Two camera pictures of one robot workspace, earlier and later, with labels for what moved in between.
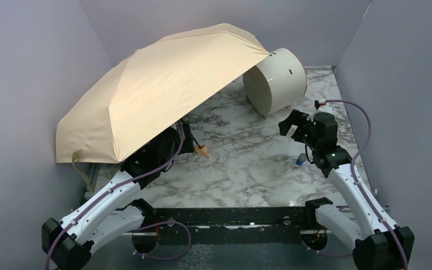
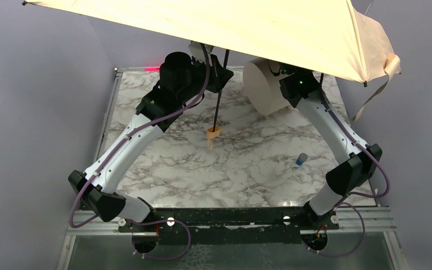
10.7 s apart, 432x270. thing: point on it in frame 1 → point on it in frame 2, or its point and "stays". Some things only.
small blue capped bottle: (301, 159) stays
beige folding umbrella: (118, 99) → (336, 39)
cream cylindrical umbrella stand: (277, 82) stays
